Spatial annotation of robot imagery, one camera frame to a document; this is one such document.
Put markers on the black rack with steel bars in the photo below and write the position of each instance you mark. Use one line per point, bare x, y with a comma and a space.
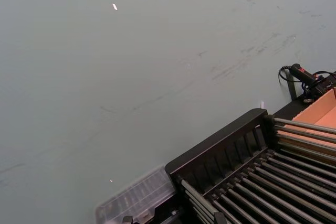
236, 153

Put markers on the small white plastic piece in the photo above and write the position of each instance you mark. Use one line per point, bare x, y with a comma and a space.
261, 105

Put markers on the clear plastic case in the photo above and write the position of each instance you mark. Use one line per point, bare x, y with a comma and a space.
136, 195

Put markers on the shallow brown cardboard tray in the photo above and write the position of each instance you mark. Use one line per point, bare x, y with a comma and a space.
319, 111

